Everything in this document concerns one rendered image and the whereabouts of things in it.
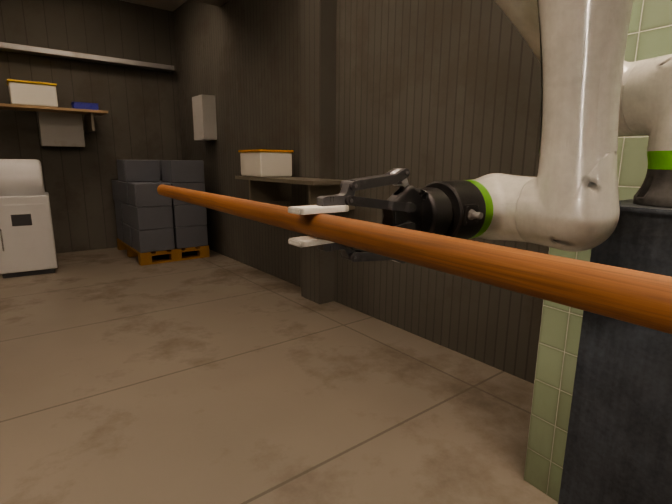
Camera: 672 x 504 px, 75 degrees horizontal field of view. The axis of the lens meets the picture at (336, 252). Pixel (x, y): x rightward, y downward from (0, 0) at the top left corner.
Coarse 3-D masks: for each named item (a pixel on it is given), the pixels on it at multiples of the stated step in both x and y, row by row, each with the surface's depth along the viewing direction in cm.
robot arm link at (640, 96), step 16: (640, 64) 75; (656, 64) 71; (640, 80) 73; (656, 80) 71; (624, 96) 75; (640, 96) 73; (656, 96) 71; (624, 112) 76; (640, 112) 74; (656, 112) 72; (640, 128) 76; (656, 128) 72; (656, 144) 72; (656, 160) 72
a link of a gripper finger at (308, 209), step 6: (288, 210) 52; (294, 210) 50; (300, 210) 49; (306, 210) 50; (312, 210) 50; (318, 210) 51; (324, 210) 51; (330, 210) 52; (336, 210) 52; (342, 210) 53; (348, 210) 53
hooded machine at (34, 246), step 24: (0, 168) 462; (24, 168) 473; (0, 192) 458; (24, 192) 469; (0, 216) 456; (24, 216) 467; (48, 216) 479; (0, 240) 459; (24, 240) 471; (48, 240) 483; (0, 264) 463; (24, 264) 475; (48, 264) 487
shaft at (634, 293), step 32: (160, 192) 112; (192, 192) 91; (288, 224) 56; (320, 224) 49; (352, 224) 45; (416, 256) 37; (448, 256) 34; (480, 256) 32; (512, 256) 30; (544, 256) 28; (512, 288) 30; (544, 288) 28; (576, 288) 26; (608, 288) 24; (640, 288) 23; (640, 320) 23
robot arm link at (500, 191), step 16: (496, 176) 69; (512, 176) 68; (528, 176) 67; (496, 192) 66; (512, 192) 64; (496, 208) 65; (512, 208) 64; (496, 224) 66; (512, 224) 65; (512, 240) 68
